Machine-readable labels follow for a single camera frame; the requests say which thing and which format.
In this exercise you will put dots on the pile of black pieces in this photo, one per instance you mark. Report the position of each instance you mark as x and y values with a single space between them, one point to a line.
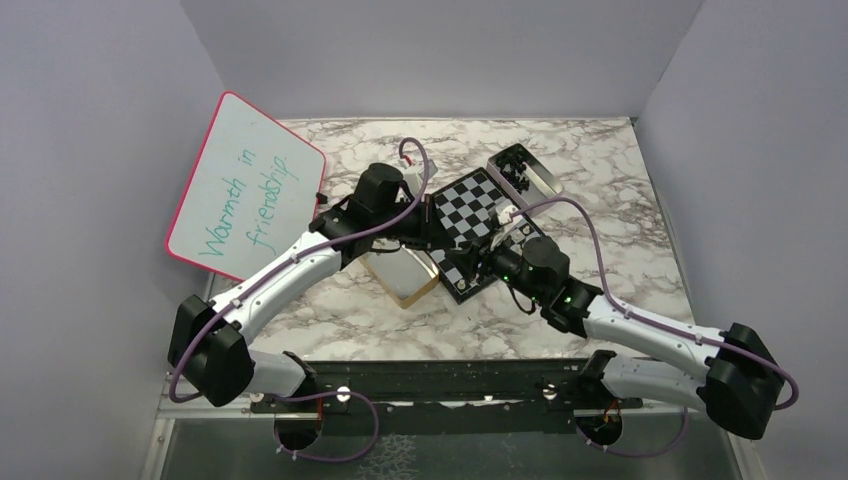
513 163

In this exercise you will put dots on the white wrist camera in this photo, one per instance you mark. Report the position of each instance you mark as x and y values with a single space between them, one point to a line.
414 176
507 218

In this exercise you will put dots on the black metal base rail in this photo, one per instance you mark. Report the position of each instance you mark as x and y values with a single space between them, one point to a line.
557 396

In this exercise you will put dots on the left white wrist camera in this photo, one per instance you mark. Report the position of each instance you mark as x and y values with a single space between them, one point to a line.
414 176

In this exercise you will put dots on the silver white tin tray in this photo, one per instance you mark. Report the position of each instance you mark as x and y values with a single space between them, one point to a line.
544 185

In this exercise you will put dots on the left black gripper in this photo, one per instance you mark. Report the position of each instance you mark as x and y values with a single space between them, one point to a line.
431 234

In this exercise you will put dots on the white board pink rim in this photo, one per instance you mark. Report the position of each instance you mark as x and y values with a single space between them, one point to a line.
252 192

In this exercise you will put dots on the black white chess board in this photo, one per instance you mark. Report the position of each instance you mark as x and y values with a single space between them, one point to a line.
463 206

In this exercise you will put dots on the gold tin tray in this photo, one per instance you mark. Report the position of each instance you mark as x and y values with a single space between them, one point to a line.
405 275

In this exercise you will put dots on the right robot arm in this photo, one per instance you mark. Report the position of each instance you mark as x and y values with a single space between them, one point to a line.
728 374

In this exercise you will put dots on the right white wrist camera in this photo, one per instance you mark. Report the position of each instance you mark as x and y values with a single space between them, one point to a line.
507 218

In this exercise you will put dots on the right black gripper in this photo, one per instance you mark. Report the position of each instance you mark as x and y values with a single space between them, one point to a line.
473 253

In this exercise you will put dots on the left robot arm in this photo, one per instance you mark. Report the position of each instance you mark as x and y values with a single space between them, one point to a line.
210 343

